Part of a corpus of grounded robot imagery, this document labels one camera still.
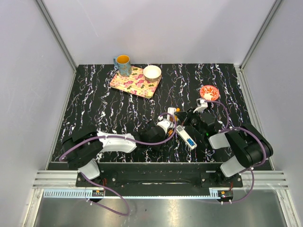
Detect blue floral mug orange inside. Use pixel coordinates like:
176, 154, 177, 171
113, 55, 132, 77

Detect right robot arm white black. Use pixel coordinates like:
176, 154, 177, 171
175, 109, 273, 187

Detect pink floral tray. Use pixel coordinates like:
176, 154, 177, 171
110, 66, 161, 98

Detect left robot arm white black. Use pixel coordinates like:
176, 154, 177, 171
59, 126, 168, 187

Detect blue battery pair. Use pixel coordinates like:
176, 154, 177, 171
187, 139, 196, 147

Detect white remote dark batteries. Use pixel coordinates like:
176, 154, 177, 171
167, 107, 178, 121

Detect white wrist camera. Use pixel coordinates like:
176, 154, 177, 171
193, 98, 208, 113
156, 116, 172, 132

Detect white ceramic bowl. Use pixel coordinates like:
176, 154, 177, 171
143, 65, 161, 82

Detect red patterned small dish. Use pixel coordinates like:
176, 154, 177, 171
200, 85, 220, 101

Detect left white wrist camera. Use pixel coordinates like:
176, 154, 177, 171
156, 116, 172, 132

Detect white remote blue batteries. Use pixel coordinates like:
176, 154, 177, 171
176, 125, 197, 150

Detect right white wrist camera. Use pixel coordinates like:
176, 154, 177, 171
193, 98, 208, 113

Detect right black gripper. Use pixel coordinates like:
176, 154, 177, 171
175, 107, 205, 136

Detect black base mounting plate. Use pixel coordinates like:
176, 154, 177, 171
75, 162, 244, 197

